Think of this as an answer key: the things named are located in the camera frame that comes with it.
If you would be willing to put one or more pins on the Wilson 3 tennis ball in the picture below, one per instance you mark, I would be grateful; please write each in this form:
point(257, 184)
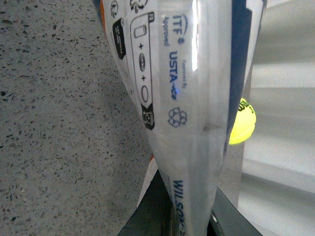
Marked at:
point(244, 124)

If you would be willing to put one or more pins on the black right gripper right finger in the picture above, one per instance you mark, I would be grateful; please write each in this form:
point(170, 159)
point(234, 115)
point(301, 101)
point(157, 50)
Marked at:
point(226, 220)

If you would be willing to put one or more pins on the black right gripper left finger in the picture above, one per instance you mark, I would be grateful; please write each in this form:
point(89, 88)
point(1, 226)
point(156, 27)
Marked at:
point(155, 215)

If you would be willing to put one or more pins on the clear Wilson tennis ball can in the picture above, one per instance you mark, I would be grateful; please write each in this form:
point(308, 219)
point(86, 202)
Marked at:
point(184, 63)

